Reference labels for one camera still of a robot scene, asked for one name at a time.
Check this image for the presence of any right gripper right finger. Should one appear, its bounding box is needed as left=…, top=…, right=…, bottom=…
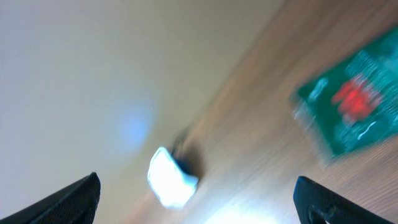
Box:
left=293, top=176, right=390, bottom=224

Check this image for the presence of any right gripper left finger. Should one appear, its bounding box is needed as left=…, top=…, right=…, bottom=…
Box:
left=1, top=172, right=101, bottom=224

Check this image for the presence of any white barcode scanner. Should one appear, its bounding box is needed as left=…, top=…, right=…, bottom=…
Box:
left=147, top=137, right=201, bottom=210

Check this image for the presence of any green snack bag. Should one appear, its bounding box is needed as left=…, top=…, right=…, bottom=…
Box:
left=292, top=27, right=397, bottom=163

